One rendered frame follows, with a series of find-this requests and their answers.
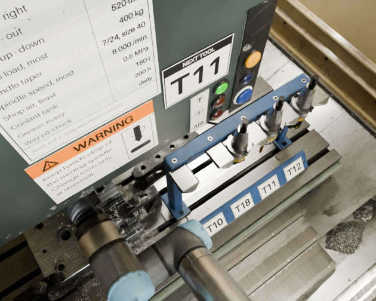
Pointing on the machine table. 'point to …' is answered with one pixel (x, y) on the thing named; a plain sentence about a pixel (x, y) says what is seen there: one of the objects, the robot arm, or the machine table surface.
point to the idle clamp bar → (159, 159)
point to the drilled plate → (55, 221)
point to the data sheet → (66, 68)
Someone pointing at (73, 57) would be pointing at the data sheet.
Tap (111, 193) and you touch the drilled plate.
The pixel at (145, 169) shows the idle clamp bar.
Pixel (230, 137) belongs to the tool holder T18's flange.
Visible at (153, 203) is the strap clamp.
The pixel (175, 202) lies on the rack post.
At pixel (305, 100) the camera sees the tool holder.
